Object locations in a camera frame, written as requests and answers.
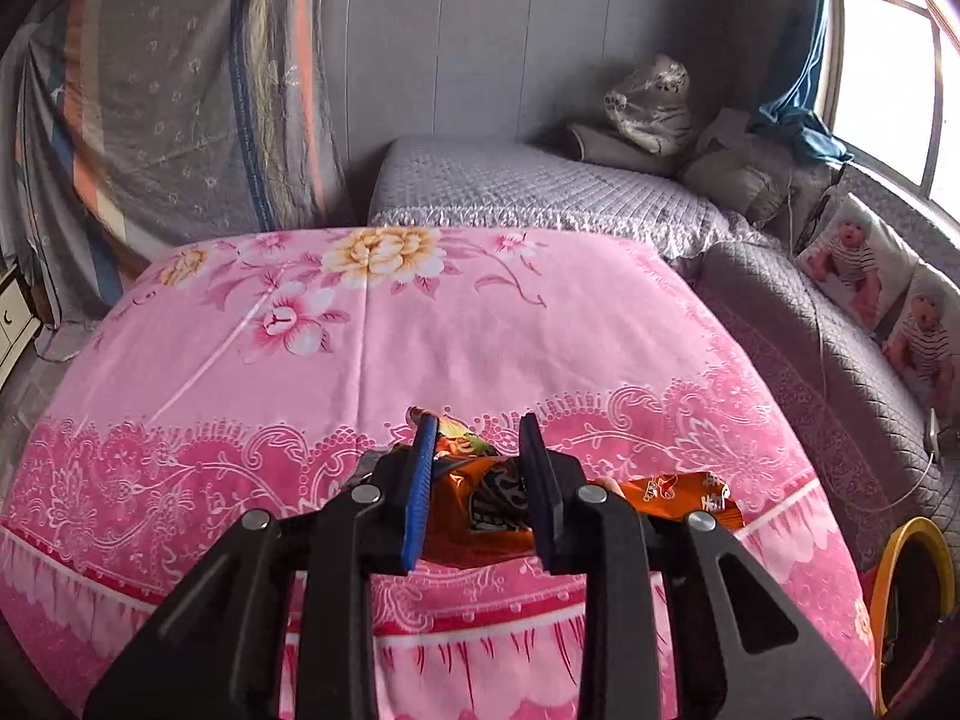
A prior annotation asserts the cloth covered wardrobe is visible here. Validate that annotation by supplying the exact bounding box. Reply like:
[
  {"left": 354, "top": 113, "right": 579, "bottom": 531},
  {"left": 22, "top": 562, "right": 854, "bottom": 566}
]
[{"left": 0, "top": 0, "right": 355, "bottom": 325}]

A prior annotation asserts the white cabinet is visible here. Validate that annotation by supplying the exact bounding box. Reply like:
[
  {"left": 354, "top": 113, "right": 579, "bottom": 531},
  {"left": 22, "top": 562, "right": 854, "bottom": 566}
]
[{"left": 0, "top": 265, "right": 44, "bottom": 385}]

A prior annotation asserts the beige cushion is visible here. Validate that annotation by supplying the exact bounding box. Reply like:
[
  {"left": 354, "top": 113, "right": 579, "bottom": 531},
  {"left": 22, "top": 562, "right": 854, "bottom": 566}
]
[
  {"left": 565, "top": 120, "right": 680, "bottom": 178},
  {"left": 679, "top": 108, "right": 797, "bottom": 227}
]

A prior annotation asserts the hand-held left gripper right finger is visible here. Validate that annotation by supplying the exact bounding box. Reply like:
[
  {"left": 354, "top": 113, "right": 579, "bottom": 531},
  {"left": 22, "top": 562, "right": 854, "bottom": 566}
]
[{"left": 517, "top": 412, "right": 875, "bottom": 720}]

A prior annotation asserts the grey quilted sofa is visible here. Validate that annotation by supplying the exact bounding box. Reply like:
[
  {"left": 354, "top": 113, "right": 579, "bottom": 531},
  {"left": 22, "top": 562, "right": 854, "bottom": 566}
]
[{"left": 367, "top": 133, "right": 960, "bottom": 572}]

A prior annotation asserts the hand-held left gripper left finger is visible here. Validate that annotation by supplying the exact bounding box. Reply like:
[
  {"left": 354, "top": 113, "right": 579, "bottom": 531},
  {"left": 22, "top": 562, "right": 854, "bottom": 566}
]
[{"left": 82, "top": 416, "right": 443, "bottom": 720}]

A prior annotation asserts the pink floral bed sheet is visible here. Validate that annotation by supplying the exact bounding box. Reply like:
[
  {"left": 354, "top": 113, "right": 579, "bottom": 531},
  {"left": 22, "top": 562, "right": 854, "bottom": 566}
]
[{"left": 0, "top": 229, "right": 878, "bottom": 720}]

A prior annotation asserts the yellow trash bin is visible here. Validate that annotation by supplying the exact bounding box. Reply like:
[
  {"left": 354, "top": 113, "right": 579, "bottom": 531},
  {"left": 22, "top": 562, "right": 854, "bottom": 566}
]
[{"left": 868, "top": 516, "right": 960, "bottom": 720}]

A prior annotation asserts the blue curtain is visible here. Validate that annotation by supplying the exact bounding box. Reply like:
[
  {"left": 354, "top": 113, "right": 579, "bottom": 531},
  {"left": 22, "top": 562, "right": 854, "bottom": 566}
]
[{"left": 748, "top": 0, "right": 857, "bottom": 167}]

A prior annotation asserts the baby print pillow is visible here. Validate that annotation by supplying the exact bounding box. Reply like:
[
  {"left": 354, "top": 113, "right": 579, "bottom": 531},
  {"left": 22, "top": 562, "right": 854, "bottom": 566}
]
[
  {"left": 793, "top": 191, "right": 921, "bottom": 336},
  {"left": 880, "top": 262, "right": 960, "bottom": 422}
]

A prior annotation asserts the large window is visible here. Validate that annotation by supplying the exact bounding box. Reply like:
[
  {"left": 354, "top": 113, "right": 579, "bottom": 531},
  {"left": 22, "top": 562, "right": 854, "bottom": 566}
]
[{"left": 821, "top": 0, "right": 960, "bottom": 227}]

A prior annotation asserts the orange snack wrapper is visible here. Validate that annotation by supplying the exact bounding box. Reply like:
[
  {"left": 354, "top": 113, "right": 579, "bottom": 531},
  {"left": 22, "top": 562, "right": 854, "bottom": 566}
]
[{"left": 405, "top": 405, "right": 745, "bottom": 571}]

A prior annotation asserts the white charger with cable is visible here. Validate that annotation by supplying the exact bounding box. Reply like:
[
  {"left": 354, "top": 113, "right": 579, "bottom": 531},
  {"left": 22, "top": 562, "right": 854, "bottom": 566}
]
[{"left": 784, "top": 180, "right": 944, "bottom": 512}]

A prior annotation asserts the tiger print plush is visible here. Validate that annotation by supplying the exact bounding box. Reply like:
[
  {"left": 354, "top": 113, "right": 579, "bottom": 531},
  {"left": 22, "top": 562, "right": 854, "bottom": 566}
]
[{"left": 603, "top": 52, "right": 700, "bottom": 160}]

